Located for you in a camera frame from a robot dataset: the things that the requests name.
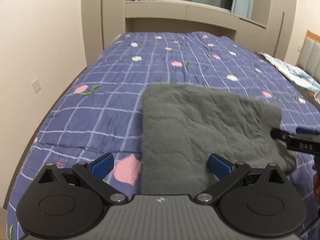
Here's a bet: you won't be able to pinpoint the white wall socket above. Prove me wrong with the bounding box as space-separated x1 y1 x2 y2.
31 78 41 94

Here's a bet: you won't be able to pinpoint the beige wardrobe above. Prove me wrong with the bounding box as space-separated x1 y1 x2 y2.
81 0 126 66
263 0 297 60

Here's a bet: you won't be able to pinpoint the grey padded headboard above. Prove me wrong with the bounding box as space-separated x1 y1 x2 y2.
296 30 320 82

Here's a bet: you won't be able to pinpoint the white patterned pillow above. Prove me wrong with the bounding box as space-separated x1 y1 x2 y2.
259 52 319 93

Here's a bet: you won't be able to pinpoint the beige window shelf cabinet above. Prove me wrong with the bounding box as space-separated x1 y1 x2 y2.
124 0 267 42

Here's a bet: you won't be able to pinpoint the beige left wardrobe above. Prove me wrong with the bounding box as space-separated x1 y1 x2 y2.
81 0 126 66

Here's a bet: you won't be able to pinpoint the grey fleece pants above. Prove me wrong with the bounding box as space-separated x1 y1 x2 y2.
141 83 297 196

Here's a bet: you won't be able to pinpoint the blue plaid floral quilt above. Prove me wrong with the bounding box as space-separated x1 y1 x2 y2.
7 31 319 239

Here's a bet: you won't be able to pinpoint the beige right wardrobe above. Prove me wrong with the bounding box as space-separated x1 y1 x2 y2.
263 0 297 60

